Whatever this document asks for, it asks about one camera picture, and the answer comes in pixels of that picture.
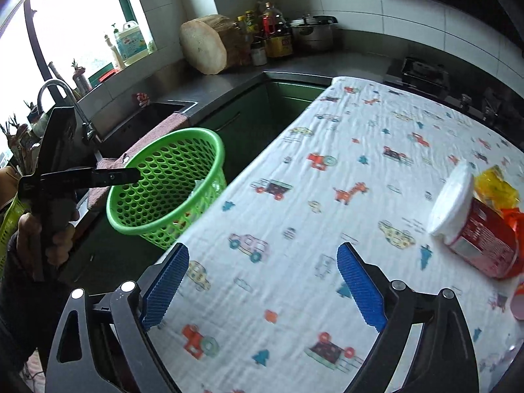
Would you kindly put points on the slim white bottle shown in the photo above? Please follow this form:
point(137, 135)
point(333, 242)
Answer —
point(114, 55)

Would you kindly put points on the pink towel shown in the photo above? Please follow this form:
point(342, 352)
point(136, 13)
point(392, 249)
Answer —
point(172, 123)

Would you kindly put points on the small jar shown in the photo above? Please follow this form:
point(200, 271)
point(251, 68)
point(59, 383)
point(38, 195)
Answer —
point(258, 54)

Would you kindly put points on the large cooking oil bottle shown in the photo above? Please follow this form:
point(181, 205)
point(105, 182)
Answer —
point(278, 37)

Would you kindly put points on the person's left hand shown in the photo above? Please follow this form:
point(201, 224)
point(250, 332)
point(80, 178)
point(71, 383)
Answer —
point(61, 245)

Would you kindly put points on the steel pressure cooker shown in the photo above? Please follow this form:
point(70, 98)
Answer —
point(313, 35)

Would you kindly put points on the black gas stove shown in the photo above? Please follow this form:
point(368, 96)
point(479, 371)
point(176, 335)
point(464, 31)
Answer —
point(425, 75)

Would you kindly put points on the steel faucet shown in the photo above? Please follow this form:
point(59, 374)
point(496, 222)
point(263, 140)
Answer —
point(51, 88)

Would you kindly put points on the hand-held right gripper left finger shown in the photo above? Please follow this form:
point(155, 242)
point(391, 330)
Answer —
point(166, 286)

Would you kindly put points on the green red box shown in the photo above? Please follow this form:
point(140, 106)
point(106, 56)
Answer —
point(102, 75)

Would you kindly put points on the round wooden chopping block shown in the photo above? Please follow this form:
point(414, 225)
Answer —
point(202, 47)

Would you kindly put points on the kitchen sink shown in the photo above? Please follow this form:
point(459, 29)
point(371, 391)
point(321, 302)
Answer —
point(135, 127)

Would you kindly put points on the green base cabinet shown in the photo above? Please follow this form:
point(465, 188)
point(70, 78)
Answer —
point(262, 123)

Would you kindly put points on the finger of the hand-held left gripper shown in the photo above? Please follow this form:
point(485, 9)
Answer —
point(110, 177)

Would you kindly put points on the white detergent jug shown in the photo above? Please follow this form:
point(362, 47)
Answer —
point(131, 45)

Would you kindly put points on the yellow cap bottle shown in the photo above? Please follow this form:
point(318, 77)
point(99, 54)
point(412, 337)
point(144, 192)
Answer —
point(251, 22)

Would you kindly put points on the red white package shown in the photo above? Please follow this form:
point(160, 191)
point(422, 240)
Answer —
point(518, 303)

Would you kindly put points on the dark sauce bottle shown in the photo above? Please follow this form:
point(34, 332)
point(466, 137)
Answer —
point(242, 45)

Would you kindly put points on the printed white tablecloth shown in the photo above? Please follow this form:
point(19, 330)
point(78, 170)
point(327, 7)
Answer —
point(307, 213)

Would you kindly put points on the green plastic mesh basket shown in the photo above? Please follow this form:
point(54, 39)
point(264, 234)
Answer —
point(163, 196)

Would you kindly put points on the yellow snack wrapper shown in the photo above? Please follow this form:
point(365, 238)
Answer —
point(495, 188)

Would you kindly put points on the red instant noodle cup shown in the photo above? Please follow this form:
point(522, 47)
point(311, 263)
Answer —
point(483, 237)

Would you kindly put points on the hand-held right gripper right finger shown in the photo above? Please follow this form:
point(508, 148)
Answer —
point(362, 290)

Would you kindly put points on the small red white ornament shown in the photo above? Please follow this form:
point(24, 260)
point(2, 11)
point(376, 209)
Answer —
point(141, 99)

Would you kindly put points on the orange snack wrapper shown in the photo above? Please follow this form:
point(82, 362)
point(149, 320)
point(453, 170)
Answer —
point(516, 217)

